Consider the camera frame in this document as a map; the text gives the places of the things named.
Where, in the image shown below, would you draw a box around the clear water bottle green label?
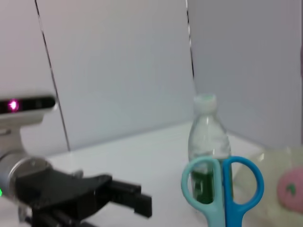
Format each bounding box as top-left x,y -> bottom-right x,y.
188,94 -> 234,206

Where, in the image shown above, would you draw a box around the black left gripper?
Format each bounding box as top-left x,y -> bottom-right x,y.
14,168 -> 114,227

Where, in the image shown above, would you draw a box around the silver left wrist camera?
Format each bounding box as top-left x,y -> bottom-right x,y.
0,95 -> 57,154

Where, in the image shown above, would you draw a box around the blue scissors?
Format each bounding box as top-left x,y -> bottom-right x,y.
181,155 -> 265,227

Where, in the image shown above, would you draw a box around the translucent green plastic bowl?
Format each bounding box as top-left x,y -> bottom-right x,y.
233,145 -> 303,227

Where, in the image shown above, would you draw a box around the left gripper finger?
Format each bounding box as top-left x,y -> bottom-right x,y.
107,179 -> 152,218

